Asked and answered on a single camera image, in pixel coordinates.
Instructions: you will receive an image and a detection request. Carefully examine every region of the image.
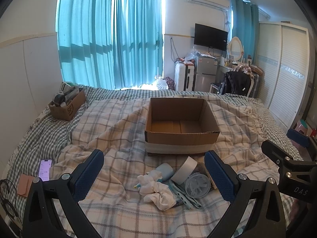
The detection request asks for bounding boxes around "black wall television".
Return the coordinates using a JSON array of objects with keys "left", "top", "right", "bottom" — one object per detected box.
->
[{"left": 194, "top": 24, "right": 228, "bottom": 51}]

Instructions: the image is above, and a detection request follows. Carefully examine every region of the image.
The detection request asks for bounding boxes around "white cloth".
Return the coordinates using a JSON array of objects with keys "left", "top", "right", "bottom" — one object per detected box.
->
[{"left": 141, "top": 182, "right": 176, "bottom": 211}]

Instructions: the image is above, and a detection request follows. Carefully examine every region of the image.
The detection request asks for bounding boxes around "chair with black jacket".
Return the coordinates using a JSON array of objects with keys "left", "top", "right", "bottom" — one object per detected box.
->
[{"left": 210, "top": 64, "right": 254, "bottom": 97}]

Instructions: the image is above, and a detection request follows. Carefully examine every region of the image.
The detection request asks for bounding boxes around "checked green bed sheet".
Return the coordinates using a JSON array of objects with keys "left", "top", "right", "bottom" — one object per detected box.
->
[{"left": 4, "top": 85, "right": 304, "bottom": 238}]

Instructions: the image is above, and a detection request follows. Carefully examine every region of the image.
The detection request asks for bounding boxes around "small cardboard box with items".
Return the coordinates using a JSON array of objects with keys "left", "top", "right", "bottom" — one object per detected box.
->
[{"left": 48, "top": 82, "right": 86, "bottom": 121}]

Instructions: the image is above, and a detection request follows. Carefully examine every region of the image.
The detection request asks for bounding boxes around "plaid beige blanket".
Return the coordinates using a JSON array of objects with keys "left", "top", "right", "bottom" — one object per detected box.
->
[{"left": 49, "top": 95, "right": 296, "bottom": 238}]

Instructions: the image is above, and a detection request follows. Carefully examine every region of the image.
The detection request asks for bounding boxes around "white plush toy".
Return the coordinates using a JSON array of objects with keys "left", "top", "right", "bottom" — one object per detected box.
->
[{"left": 134, "top": 170, "right": 162, "bottom": 196}]

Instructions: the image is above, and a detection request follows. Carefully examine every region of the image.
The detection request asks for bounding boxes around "white tape roll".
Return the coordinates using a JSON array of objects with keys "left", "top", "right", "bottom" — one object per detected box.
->
[{"left": 171, "top": 156, "right": 198, "bottom": 185}]

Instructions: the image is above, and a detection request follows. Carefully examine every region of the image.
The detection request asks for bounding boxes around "teal folding hanger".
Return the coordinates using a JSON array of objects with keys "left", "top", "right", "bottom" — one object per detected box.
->
[{"left": 169, "top": 179, "right": 202, "bottom": 209}]

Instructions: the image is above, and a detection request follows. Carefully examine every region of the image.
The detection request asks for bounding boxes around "middle teal curtain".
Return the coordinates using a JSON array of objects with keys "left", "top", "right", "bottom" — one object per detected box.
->
[{"left": 113, "top": 0, "right": 163, "bottom": 89}]

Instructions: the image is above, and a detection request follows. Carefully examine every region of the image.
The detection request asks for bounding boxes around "silver mini fridge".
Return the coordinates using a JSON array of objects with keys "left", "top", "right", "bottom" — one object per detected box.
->
[{"left": 194, "top": 56, "right": 218, "bottom": 92}]

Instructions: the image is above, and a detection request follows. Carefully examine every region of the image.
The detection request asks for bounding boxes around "right teal curtain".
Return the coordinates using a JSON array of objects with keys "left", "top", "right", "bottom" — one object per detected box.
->
[{"left": 231, "top": 0, "right": 259, "bottom": 63}]

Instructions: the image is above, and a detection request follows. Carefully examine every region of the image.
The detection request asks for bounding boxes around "white suitcase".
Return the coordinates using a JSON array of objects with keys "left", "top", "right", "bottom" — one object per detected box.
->
[{"left": 174, "top": 62, "right": 195, "bottom": 91}]

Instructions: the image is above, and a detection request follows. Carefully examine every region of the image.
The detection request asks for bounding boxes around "left teal curtain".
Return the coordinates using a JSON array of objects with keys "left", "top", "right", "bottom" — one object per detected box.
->
[{"left": 55, "top": 0, "right": 115, "bottom": 90}]

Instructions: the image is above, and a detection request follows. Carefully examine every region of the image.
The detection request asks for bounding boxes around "clear plastic jar blue label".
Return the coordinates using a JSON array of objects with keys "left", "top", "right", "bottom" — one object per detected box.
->
[{"left": 185, "top": 162, "right": 214, "bottom": 199}]

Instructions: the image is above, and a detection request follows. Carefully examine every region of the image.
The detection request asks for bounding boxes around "light blue earbuds case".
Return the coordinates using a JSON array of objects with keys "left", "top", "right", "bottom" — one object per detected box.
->
[{"left": 156, "top": 163, "right": 174, "bottom": 181}]

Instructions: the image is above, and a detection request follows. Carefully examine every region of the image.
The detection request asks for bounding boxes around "teal curtain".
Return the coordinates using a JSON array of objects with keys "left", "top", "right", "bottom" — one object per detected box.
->
[
  {"left": 55, "top": 0, "right": 115, "bottom": 90},
  {"left": 113, "top": 0, "right": 163, "bottom": 89},
  {"left": 231, "top": 0, "right": 259, "bottom": 63}
]

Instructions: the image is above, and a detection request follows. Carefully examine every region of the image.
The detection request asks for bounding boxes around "white dressing table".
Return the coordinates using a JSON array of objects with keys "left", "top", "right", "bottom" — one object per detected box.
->
[{"left": 215, "top": 65, "right": 234, "bottom": 83}]

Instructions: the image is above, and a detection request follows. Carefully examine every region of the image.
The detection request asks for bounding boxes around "black cable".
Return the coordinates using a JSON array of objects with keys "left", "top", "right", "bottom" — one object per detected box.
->
[{"left": 0, "top": 178, "right": 19, "bottom": 223}]

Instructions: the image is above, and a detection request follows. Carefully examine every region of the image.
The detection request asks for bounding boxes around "large open cardboard box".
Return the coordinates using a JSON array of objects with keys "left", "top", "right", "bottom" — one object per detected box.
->
[{"left": 145, "top": 97, "right": 220, "bottom": 155}]

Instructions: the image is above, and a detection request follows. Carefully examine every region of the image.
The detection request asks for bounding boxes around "white plastic bag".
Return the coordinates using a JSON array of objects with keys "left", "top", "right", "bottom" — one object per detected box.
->
[{"left": 152, "top": 76, "right": 169, "bottom": 90}]

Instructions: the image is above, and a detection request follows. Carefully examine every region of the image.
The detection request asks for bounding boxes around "white oval mirror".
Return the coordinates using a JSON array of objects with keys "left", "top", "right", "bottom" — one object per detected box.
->
[{"left": 227, "top": 36, "right": 244, "bottom": 61}]

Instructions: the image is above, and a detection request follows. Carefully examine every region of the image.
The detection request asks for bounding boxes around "smartphone with lit screen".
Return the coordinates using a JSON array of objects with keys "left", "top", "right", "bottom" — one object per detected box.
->
[{"left": 38, "top": 160, "right": 52, "bottom": 182}]

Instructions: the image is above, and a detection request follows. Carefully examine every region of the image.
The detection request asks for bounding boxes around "white louvered wardrobe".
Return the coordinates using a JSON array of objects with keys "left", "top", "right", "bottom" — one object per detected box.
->
[{"left": 256, "top": 23, "right": 310, "bottom": 131}]

